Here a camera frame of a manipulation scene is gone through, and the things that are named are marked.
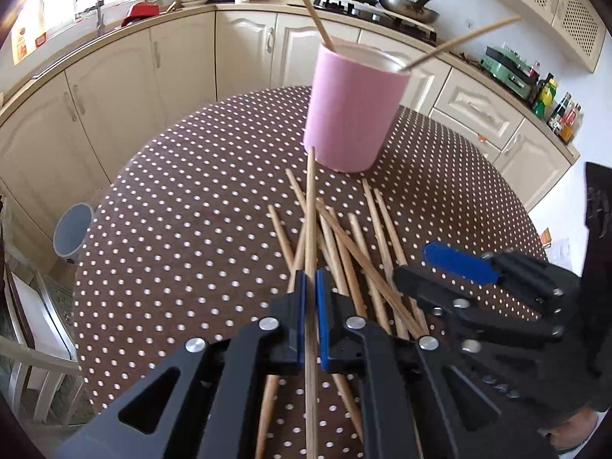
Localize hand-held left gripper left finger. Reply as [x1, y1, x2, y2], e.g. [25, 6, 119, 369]
[55, 270, 307, 459]

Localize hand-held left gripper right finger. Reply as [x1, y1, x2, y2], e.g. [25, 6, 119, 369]
[316, 269, 561, 459]

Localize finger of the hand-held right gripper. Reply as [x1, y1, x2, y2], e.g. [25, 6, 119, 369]
[423, 241, 583, 319]
[392, 264, 570, 346]

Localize pile of wooden chopsticks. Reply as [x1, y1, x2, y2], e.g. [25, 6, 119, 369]
[255, 167, 431, 459]

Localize wooden chopstick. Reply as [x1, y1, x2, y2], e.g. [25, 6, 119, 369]
[409, 15, 523, 68]
[278, 0, 336, 52]
[302, 146, 320, 459]

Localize pink cup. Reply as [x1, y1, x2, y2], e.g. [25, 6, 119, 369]
[303, 37, 413, 174]

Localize person's right hand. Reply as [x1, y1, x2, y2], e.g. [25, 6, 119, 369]
[549, 410, 604, 455]

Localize brown polka-dot tablecloth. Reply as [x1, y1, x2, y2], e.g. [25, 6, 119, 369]
[72, 85, 550, 459]

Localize orange sauce bottle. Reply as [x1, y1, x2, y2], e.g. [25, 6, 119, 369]
[559, 103, 583, 145]

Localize dark sauce bottle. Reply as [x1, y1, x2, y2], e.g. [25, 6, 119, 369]
[550, 92, 573, 131]

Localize green bottle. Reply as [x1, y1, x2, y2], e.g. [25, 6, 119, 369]
[531, 75, 559, 120]

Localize green kitchen appliance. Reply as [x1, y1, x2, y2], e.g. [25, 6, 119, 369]
[480, 45, 539, 102]

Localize grey round trash bin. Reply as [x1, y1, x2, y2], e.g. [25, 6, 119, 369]
[52, 203, 94, 265]

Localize white chair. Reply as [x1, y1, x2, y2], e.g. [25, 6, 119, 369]
[0, 244, 93, 427]

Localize steel frying pan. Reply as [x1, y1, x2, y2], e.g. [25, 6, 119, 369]
[379, 0, 440, 24]

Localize black gas stove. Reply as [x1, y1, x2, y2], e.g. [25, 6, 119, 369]
[312, 0, 439, 42]

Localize cream kitchen base cabinets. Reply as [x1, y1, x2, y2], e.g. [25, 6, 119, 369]
[0, 10, 581, 269]

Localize beige kitchen countertop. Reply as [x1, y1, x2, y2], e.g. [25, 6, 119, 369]
[0, 0, 581, 161]

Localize red basin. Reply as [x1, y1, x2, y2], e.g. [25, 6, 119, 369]
[121, 2, 164, 28]

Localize steel faucet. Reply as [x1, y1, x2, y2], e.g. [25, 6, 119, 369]
[92, 0, 110, 37]

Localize cream wall cabinet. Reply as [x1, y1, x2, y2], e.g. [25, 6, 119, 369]
[477, 0, 609, 75]

